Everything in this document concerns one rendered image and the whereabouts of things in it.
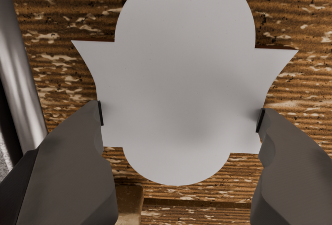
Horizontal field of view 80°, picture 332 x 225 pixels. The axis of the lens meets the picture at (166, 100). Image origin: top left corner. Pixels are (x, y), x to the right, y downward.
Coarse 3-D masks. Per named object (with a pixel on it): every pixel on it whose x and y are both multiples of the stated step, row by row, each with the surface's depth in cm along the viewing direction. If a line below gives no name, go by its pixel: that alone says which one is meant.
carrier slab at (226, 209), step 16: (144, 208) 18; (160, 208) 18; (176, 208) 18; (192, 208) 18; (208, 208) 18; (224, 208) 18; (240, 208) 18; (144, 224) 19; (160, 224) 19; (176, 224) 19; (192, 224) 19; (208, 224) 19; (224, 224) 19; (240, 224) 19
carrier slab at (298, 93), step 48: (48, 0) 11; (96, 0) 11; (288, 0) 10; (48, 48) 12; (48, 96) 13; (96, 96) 13; (288, 96) 13; (144, 192) 17; (192, 192) 17; (240, 192) 17
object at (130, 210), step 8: (120, 192) 16; (128, 192) 16; (136, 192) 16; (120, 200) 15; (128, 200) 15; (136, 200) 15; (120, 208) 15; (128, 208) 15; (136, 208) 15; (120, 216) 15; (128, 216) 15; (136, 216) 15; (120, 224) 15; (128, 224) 15; (136, 224) 15
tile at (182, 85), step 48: (144, 0) 10; (192, 0) 10; (240, 0) 10; (96, 48) 11; (144, 48) 11; (192, 48) 11; (240, 48) 11; (288, 48) 11; (144, 96) 12; (192, 96) 12; (240, 96) 12; (144, 144) 14; (192, 144) 14; (240, 144) 13
